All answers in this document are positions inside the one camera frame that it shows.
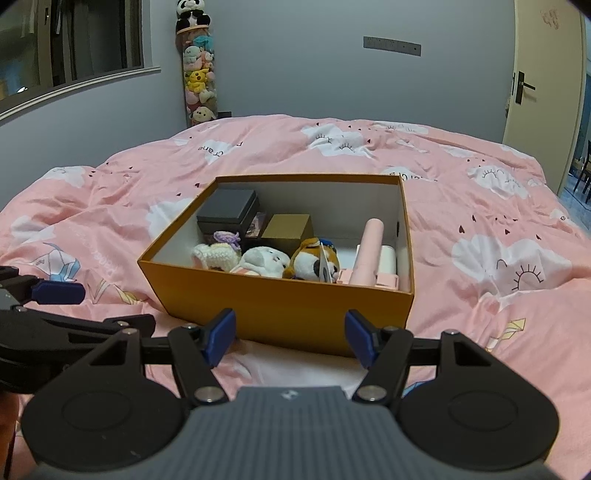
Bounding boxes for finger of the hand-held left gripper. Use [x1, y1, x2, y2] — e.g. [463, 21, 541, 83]
[0, 265, 87, 311]
[0, 310, 157, 394]

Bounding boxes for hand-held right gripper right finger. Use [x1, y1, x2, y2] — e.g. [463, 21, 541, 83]
[345, 309, 497, 402]

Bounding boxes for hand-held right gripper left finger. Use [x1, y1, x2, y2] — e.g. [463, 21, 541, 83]
[90, 308, 237, 407]

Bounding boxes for orange cardboard box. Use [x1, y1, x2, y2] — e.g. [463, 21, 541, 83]
[137, 173, 415, 357]

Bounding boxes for brown dog plush blue hat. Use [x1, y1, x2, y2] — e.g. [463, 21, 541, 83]
[283, 237, 341, 282]

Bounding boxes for grey rectangular box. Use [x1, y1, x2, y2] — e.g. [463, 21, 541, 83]
[197, 188, 260, 223]

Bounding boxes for cream crochet doll purple flower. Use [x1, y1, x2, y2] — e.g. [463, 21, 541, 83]
[191, 231, 243, 273]

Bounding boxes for white and pink gadget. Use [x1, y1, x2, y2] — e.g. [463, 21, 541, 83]
[337, 244, 400, 289]

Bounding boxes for white plush toy striped feet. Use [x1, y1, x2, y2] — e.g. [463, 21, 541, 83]
[231, 246, 291, 279]

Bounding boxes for pink cylindrical bottle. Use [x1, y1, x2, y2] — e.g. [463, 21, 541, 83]
[348, 218, 385, 287]

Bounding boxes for black flat box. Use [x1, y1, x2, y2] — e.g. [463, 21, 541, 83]
[198, 220, 254, 239]

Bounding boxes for dark patterned small box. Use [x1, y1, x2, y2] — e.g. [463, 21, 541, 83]
[245, 211, 269, 239]

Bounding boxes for gold brown box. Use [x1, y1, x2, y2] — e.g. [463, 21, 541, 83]
[261, 213, 315, 257]

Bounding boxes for pink printed blanket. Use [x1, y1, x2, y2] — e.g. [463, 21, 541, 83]
[0, 113, 591, 480]

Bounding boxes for clear tube of plush toys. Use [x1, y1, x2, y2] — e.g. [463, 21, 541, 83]
[174, 24, 218, 129]

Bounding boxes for dark wooden chair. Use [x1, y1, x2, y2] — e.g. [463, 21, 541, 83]
[573, 156, 591, 206]

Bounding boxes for cream door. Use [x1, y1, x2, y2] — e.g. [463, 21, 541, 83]
[501, 0, 591, 197]

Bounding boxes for panda plush toy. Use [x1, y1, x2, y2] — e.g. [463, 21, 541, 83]
[175, 0, 212, 32]

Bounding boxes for window with grey frame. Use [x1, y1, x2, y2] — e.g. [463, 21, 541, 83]
[0, 0, 162, 123]

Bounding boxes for grey wall socket strip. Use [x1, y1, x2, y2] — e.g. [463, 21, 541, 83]
[363, 36, 422, 58]

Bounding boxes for black door handle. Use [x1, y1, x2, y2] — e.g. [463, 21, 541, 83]
[512, 70, 537, 105]

